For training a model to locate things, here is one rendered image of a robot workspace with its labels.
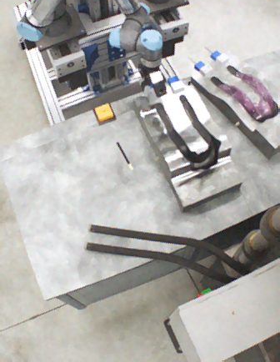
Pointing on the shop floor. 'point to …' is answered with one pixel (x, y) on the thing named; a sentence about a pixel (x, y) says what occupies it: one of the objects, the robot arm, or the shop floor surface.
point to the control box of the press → (228, 317)
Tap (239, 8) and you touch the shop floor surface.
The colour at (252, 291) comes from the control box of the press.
